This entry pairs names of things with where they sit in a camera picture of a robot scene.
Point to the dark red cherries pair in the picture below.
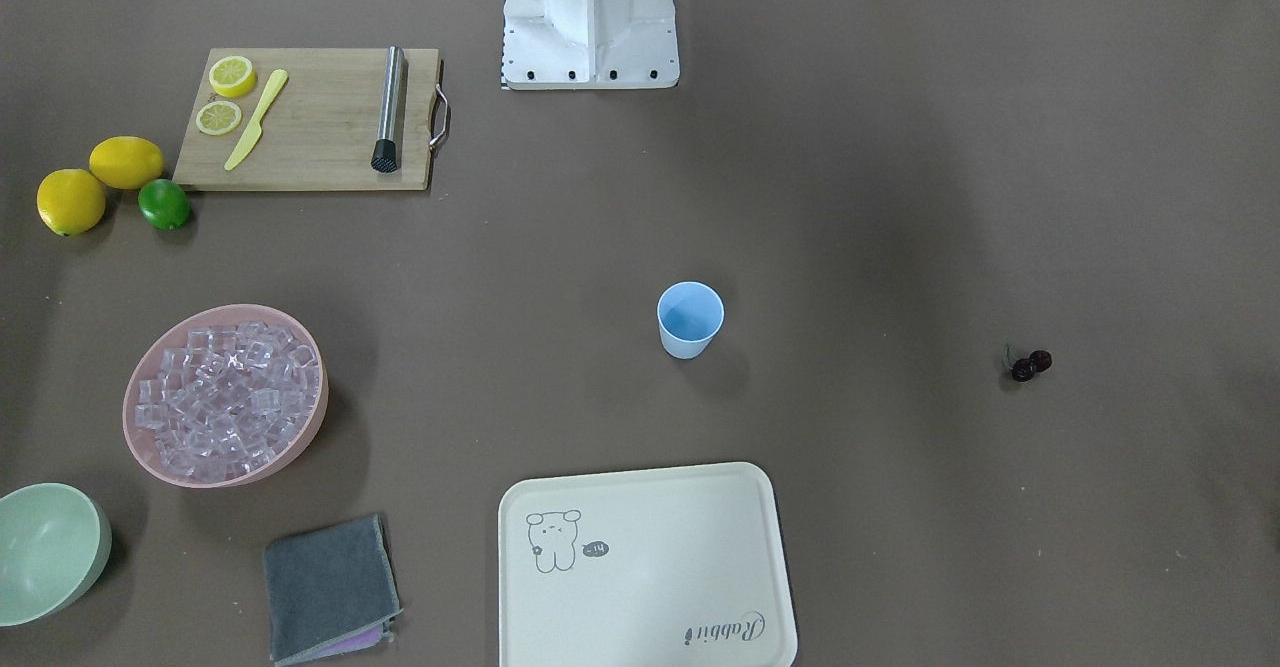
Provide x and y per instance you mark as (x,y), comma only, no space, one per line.
(1022,369)

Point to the light blue plastic cup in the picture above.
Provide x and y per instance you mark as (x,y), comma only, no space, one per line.
(689,315)

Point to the pile of clear ice cubes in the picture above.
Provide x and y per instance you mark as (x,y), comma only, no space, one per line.
(225,397)

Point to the cream rabbit tray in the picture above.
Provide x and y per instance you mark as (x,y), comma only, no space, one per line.
(677,566)

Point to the steel muddler black tip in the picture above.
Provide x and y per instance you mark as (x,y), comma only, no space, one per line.
(386,153)

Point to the grey folded cloth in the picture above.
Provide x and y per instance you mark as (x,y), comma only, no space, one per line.
(331,592)

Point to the yellow plastic knife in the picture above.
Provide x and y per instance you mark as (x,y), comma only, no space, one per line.
(252,132)

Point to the pink bowl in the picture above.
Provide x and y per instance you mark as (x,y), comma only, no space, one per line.
(150,447)

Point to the lower lemon slice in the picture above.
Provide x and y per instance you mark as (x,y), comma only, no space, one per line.
(218,118)

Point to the lemon slice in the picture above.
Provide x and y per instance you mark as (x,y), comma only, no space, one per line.
(218,118)
(232,77)

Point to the upper lemon slice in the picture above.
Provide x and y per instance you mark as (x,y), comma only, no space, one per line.
(232,77)

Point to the green lime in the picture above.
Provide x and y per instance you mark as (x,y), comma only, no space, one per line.
(164,204)

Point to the yellow lemon near board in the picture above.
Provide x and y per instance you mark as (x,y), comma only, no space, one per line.
(127,163)

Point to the yellow lemon outer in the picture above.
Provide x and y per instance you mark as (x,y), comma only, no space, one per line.
(71,201)

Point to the mint green bowl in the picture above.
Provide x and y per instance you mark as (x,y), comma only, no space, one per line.
(55,542)

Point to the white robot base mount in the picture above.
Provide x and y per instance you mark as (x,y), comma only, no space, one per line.
(589,45)

